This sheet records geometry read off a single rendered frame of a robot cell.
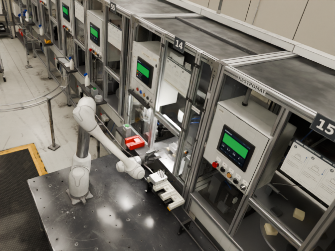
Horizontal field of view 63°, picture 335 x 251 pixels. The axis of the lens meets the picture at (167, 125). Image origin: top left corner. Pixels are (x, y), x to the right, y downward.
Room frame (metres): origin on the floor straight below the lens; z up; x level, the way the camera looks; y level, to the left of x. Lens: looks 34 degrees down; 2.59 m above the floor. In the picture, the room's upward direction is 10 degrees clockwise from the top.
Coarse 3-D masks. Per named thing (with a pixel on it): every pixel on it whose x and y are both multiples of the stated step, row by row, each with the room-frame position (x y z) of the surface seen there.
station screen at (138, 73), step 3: (138, 60) 2.26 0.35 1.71; (141, 63) 2.22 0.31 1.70; (144, 66) 2.18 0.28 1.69; (147, 69) 2.15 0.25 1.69; (138, 72) 2.25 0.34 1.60; (141, 72) 2.21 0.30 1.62; (138, 75) 2.25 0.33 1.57; (141, 75) 2.21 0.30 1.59; (144, 75) 2.17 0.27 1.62; (141, 78) 2.21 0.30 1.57; (144, 78) 2.17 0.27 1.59; (147, 78) 2.14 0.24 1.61; (144, 81) 2.17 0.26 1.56; (147, 81) 2.13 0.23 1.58; (147, 84) 2.13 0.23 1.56
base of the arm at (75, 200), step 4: (68, 192) 1.55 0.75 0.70; (88, 192) 1.58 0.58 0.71; (72, 196) 1.50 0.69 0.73; (84, 196) 1.52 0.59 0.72; (88, 196) 1.55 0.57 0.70; (92, 196) 1.56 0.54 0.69; (72, 200) 1.48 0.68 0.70; (76, 200) 1.48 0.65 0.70; (80, 200) 1.49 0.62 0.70; (84, 200) 1.49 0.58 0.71; (72, 204) 1.45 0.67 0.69; (84, 204) 1.47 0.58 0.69
